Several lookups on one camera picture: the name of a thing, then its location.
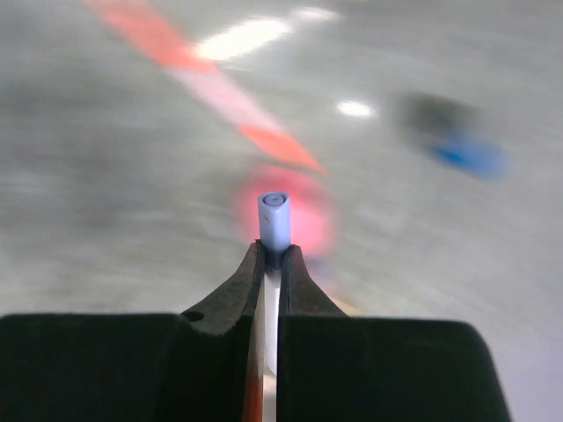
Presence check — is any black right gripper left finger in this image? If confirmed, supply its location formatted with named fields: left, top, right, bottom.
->
left=1, top=243, right=266, bottom=421

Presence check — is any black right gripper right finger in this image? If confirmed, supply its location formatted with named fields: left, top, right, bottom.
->
left=276, top=246, right=511, bottom=422

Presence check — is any white pen lilac cap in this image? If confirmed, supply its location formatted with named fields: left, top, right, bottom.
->
left=258, top=192, right=291, bottom=376

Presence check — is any small tan eraser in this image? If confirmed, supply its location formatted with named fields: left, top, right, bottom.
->
left=330, top=296, right=362, bottom=317

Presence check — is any pink tube of crayons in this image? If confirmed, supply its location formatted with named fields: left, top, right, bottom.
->
left=233, top=164, right=335, bottom=258

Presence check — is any blue grey cylinder cap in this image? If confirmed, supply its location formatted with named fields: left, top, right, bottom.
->
left=393, top=91, right=507, bottom=180

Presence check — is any orange pen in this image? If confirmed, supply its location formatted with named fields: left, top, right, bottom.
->
left=87, top=1, right=325, bottom=173

